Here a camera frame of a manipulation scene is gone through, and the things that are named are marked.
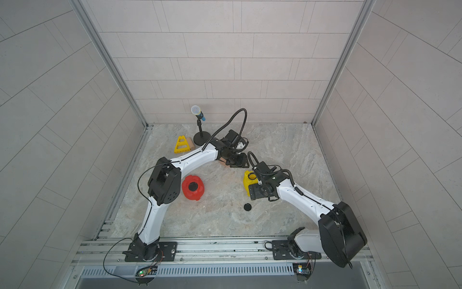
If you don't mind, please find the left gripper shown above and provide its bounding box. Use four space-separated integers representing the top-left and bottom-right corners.
224 148 253 167

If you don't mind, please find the yellow piggy bank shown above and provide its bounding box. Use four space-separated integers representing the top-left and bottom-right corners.
243 171 259 196

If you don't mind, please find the red piggy bank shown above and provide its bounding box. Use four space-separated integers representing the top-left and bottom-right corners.
182 175 205 201

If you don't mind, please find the pink piggy bank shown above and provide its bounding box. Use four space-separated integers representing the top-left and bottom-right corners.
218 157 230 166

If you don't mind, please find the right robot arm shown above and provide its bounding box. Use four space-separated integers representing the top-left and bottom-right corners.
249 162 368 267

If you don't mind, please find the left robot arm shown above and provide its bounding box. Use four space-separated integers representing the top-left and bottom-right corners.
123 130 249 262

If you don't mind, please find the black microphone stand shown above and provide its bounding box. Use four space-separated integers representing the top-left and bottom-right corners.
191 105 211 146

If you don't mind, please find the small wooden block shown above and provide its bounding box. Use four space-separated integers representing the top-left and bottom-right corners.
186 137 196 151

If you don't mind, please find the yellow triangular block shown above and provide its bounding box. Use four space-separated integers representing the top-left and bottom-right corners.
174 136 191 154

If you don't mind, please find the right circuit board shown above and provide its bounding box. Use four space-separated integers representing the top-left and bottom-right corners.
292 263 312 282

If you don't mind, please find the circuit board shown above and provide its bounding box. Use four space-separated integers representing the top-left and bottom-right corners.
135 266 158 278
292 263 312 282

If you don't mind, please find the left circuit board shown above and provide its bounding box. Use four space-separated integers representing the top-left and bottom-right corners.
135 266 158 278

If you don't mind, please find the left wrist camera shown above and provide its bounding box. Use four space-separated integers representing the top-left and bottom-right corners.
235 141 249 152

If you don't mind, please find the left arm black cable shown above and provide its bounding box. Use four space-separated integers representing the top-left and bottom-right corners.
201 108 249 152

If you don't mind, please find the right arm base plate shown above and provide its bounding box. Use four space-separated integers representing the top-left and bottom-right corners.
264 240 322 261

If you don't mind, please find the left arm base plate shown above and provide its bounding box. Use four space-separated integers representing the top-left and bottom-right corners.
122 240 178 262

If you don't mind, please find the aluminium mounting rail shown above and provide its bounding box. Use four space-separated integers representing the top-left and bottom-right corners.
70 234 374 267

